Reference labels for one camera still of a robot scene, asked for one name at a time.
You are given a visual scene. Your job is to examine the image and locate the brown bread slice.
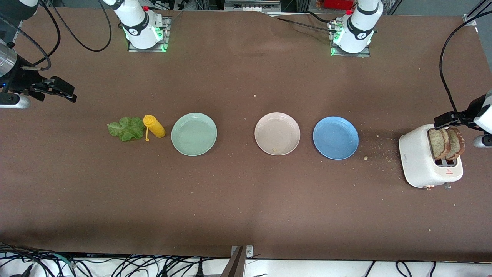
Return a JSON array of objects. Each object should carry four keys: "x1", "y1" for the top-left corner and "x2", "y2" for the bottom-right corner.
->
[
  {"x1": 428, "y1": 128, "x2": 451, "y2": 161},
  {"x1": 446, "y1": 127, "x2": 466, "y2": 161}
]

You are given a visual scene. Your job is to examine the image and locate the green lettuce leaf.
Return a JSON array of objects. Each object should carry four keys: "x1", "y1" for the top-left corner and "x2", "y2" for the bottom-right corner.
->
[{"x1": 107, "y1": 117, "x2": 146, "y2": 142}]

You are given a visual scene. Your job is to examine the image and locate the yellow squeeze bottle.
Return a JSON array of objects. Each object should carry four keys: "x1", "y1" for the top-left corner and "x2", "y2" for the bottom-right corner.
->
[{"x1": 143, "y1": 115, "x2": 166, "y2": 142}]

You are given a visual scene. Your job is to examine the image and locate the blue plate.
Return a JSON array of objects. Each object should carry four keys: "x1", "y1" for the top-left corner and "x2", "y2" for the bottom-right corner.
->
[{"x1": 312, "y1": 116, "x2": 359, "y2": 160}]

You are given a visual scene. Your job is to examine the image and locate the mint green plate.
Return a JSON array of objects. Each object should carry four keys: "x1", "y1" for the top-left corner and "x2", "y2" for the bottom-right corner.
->
[{"x1": 171, "y1": 112, "x2": 218, "y2": 157}]

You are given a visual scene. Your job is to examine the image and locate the beige plate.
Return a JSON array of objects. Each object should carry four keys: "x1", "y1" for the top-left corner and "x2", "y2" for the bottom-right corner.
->
[{"x1": 254, "y1": 112, "x2": 301, "y2": 156}]

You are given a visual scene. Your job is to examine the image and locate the white toaster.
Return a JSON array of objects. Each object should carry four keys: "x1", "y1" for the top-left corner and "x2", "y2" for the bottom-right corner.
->
[{"x1": 399, "y1": 123, "x2": 464, "y2": 190}]

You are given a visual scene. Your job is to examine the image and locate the red box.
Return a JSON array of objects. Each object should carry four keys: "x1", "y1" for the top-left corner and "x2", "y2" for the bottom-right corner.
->
[{"x1": 324, "y1": 0, "x2": 355, "y2": 10}]

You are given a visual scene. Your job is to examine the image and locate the grey equipment unit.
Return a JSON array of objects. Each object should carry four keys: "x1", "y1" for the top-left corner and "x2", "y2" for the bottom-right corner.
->
[{"x1": 224, "y1": 0, "x2": 282, "y2": 12}]

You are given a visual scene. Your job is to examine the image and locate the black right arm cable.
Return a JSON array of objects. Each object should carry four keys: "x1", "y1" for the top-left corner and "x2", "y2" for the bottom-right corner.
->
[{"x1": 0, "y1": 0, "x2": 113, "y2": 72}]

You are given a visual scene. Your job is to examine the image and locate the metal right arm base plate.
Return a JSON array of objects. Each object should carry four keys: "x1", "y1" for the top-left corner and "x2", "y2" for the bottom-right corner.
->
[{"x1": 128, "y1": 15, "x2": 171, "y2": 53}]

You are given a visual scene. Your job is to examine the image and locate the aluminium frame profile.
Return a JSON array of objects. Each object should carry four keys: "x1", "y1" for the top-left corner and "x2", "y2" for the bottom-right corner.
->
[{"x1": 467, "y1": 0, "x2": 492, "y2": 20}]

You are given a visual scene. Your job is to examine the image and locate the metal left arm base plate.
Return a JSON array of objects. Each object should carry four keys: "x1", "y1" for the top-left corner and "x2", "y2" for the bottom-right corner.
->
[{"x1": 329, "y1": 19, "x2": 372, "y2": 57}]

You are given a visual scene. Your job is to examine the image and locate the thick black floor cable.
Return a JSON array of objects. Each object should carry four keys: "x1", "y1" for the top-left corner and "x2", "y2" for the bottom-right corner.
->
[{"x1": 0, "y1": 242, "x2": 73, "y2": 266}]

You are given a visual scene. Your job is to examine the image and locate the teal floor cable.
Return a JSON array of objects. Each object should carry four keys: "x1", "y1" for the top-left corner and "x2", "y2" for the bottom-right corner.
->
[{"x1": 48, "y1": 254, "x2": 79, "y2": 268}]

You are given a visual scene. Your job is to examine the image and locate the black table cable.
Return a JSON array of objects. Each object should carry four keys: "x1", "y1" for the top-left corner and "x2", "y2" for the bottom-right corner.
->
[{"x1": 267, "y1": 11, "x2": 339, "y2": 33}]

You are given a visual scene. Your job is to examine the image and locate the metal table edge bracket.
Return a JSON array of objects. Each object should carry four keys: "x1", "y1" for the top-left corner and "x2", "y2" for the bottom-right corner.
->
[{"x1": 231, "y1": 245, "x2": 254, "y2": 258}]

